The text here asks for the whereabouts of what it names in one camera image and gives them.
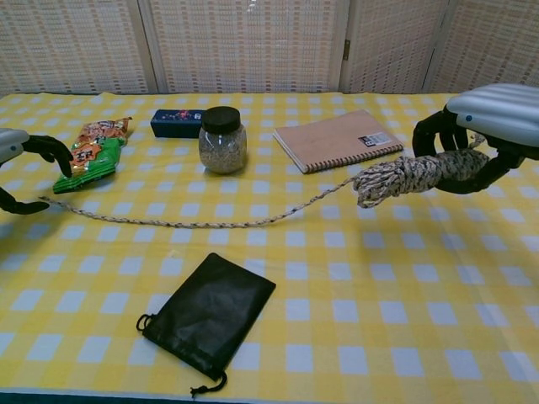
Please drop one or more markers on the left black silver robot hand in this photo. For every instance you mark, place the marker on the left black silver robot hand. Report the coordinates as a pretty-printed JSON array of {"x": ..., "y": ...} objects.
[{"x": 12, "y": 145}]

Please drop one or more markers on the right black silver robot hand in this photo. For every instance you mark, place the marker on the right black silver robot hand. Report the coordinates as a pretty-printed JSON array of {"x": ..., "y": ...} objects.
[{"x": 501, "y": 113}]

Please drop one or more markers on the green snack packet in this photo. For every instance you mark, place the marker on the green snack packet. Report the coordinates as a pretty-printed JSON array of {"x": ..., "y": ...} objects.
[{"x": 90, "y": 164}]

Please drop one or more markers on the orange snack packet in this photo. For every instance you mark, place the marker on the orange snack packet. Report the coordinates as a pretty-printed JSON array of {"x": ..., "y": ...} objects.
[{"x": 105, "y": 128}]

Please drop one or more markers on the dark blue rectangular box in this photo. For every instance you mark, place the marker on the dark blue rectangular box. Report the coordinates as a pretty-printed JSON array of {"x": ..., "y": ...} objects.
[{"x": 174, "y": 122}]

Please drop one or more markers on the brass screen hinge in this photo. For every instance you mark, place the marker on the brass screen hinge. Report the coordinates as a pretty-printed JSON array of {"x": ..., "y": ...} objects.
[{"x": 347, "y": 48}]

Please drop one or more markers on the brown spiral notebook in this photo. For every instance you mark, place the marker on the brown spiral notebook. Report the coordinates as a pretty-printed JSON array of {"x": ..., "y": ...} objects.
[{"x": 328, "y": 139}]

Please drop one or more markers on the glass jar with black lid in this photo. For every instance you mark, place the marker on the glass jar with black lid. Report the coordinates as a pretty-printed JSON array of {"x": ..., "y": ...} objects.
[{"x": 222, "y": 149}]

